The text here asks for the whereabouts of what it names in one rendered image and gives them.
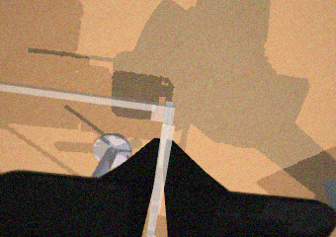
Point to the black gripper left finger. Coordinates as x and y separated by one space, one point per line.
114 205

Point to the clear glasses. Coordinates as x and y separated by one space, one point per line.
160 112

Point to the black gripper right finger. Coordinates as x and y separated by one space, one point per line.
197 205

